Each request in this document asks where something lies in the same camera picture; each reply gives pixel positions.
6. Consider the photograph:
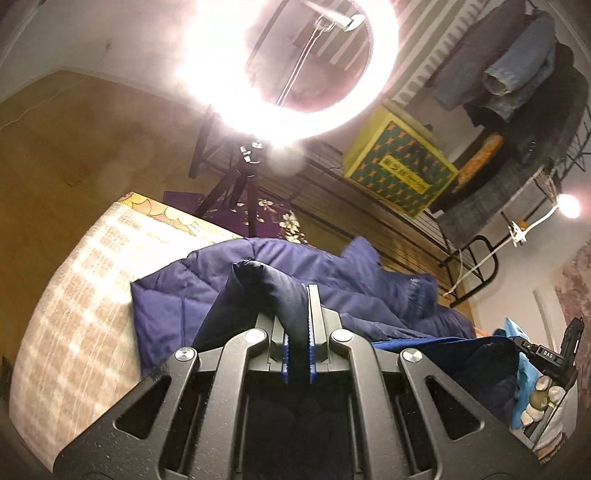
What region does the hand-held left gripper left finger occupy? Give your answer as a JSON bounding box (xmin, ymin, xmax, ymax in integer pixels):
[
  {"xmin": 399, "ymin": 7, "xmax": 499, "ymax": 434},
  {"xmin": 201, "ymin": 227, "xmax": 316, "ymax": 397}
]
[{"xmin": 53, "ymin": 318, "xmax": 290, "ymax": 480}]

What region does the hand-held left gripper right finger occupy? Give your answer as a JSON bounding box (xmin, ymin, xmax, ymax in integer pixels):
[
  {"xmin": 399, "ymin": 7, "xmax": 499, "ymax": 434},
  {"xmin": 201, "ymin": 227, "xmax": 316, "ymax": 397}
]
[{"xmin": 306, "ymin": 285, "xmax": 542, "ymax": 480}]

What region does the navy puffer jacket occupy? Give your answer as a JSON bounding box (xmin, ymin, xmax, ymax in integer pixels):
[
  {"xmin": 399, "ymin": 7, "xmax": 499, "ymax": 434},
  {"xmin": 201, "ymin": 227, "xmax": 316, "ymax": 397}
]
[{"xmin": 130, "ymin": 235, "xmax": 520, "ymax": 430}]

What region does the black metal clothes rack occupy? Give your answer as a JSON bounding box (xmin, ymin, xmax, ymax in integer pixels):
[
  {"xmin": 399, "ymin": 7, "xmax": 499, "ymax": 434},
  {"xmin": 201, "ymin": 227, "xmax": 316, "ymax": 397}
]
[{"xmin": 189, "ymin": 102, "xmax": 591, "ymax": 308}]

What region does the pebble print cloth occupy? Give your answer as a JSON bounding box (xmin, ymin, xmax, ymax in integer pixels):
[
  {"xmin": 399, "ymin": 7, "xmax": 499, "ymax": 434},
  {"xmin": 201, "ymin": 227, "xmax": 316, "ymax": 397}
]
[{"xmin": 519, "ymin": 374, "xmax": 568, "ymax": 462}]

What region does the light blue garment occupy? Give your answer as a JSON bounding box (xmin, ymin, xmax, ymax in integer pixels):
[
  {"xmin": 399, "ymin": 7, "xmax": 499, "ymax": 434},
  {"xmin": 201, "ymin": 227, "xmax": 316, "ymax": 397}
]
[{"xmin": 492, "ymin": 318, "xmax": 532, "ymax": 416}]

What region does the white clip lamp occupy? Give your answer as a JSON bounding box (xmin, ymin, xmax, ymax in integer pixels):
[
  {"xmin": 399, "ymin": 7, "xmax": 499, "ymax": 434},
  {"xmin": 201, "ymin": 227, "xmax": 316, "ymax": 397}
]
[{"xmin": 505, "ymin": 193, "xmax": 581, "ymax": 245}]

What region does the purple floral cloth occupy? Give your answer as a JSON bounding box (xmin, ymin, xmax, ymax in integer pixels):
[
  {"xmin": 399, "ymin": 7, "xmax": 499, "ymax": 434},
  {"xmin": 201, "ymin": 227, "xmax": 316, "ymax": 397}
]
[{"xmin": 163, "ymin": 191, "xmax": 303, "ymax": 243}]

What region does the yellow patterned mattress sheet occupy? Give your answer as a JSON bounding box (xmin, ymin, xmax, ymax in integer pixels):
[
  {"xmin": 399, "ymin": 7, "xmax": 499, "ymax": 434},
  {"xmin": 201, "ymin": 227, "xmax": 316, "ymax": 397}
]
[{"xmin": 117, "ymin": 193, "xmax": 243, "ymax": 245}]

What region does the black tripod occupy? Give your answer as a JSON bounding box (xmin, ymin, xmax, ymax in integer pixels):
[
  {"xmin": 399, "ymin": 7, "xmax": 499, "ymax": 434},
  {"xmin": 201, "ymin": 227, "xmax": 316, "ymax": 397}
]
[{"xmin": 194, "ymin": 138, "xmax": 271, "ymax": 232}]

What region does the yellow patterned scarf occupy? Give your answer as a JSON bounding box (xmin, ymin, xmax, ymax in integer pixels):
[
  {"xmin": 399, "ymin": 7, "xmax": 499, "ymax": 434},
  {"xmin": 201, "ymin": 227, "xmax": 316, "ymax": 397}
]
[{"xmin": 455, "ymin": 134, "xmax": 504, "ymax": 185}]

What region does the plaid blanket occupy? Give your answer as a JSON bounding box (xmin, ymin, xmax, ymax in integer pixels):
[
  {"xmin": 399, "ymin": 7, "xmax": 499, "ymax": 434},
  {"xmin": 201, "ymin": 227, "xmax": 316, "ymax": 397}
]
[{"xmin": 9, "ymin": 203, "xmax": 245, "ymax": 467}]

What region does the yellow green patterned box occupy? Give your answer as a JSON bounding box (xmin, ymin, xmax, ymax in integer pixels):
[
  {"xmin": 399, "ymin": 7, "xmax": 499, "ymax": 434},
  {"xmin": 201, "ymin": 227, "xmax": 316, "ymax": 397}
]
[{"xmin": 344, "ymin": 108, "xmax": 459, "ymax": 217}]

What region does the black coat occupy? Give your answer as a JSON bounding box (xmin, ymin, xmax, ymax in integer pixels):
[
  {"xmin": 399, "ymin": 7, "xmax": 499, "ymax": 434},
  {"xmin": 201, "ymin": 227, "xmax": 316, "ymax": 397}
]
[{"xmin": 464, "ymin": 44, "xmax": 575, "ymax": 162}]

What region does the blue denim jacket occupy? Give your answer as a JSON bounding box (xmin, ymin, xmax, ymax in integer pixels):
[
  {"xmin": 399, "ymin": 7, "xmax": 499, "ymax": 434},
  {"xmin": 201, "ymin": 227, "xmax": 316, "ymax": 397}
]
[{"xmin": 482, "ymin": 11, "xmax": 557, "ymax": 121}]

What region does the white wall conduit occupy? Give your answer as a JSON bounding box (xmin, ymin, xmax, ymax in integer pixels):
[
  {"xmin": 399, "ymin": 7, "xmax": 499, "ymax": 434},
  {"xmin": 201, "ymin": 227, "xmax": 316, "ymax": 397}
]
[{"xmin": 531, "ymin": 286, "xmax": 550, "ymax": 333}]

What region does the landscape wall tapestry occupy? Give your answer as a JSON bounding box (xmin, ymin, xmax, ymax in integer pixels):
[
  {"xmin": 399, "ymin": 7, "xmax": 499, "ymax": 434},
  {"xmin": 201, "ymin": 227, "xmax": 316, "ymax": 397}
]
[{"xmin": 554, "ymin": 240, "xmax": 591, "ymax": 324}]

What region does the white lamp cable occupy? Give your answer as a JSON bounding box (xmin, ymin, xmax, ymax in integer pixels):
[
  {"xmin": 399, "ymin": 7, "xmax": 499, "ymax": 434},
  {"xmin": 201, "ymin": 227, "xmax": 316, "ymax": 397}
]
[{"xmin": 443, "ymin": 244, "xmax": 490, "ymax": 296}]

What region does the ring light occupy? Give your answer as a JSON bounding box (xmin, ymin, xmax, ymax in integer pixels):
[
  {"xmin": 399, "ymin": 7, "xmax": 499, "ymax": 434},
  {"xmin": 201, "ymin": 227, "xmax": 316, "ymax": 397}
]
[{"xmin": 173, "ymin": 0, "xmax": 400, "ymax": 148}]

